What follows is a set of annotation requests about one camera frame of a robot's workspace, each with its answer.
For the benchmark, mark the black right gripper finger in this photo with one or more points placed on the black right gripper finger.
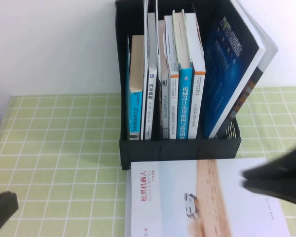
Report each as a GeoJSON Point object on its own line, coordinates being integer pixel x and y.
{"type": "Point", "coordinates": [281, 163]}
{"type": "Point", "coordinates": [281, 187]}

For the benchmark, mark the white brochure with beige stripe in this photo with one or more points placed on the white brochure with beige stripe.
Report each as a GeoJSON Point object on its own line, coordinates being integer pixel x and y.
{"type": "Point", "coordinates": [175, 209]}

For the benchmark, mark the thin tall white sheet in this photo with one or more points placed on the thin tall white sheet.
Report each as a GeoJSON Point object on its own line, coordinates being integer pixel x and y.
{"type": "Point", "coordinates": [158, 37]}

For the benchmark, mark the book with cyan spine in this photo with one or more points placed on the book with cyan spine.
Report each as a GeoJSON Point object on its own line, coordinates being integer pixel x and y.
{"type": "Point", "coordinates": [185, 111]}

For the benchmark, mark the grey spine book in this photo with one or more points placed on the grey spine book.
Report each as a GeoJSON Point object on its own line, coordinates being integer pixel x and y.
{"type": "Point", "coordinates": [164, 111]}

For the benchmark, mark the black mesh book holder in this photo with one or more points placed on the black mesh book holder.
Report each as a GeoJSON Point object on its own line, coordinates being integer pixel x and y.
{"type": "Point", "coordinates": [177, 150]}

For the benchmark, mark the white book orange spine band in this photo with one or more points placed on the white book orange spine band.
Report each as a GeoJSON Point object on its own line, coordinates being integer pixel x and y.
{"type": "Point", "coordinates": [173, 106]}
{"type": "Point", "coordinates": [197, 103]}

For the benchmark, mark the large dark blue book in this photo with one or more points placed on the large dark blue book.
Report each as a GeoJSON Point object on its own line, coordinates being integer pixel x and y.
{"type": "Point", "coordinates": [269, 56]}

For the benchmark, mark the green checked tablecloth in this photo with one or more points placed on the green checked tablecloth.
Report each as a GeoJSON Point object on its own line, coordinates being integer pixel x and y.
{"type": "Point", "coordinates": [64, 148]}

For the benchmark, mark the thick cyan paperback book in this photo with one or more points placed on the thick cyan paperback book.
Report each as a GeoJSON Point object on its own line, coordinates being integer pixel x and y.
{"type": "Point", "coordinates": [135, 116]}

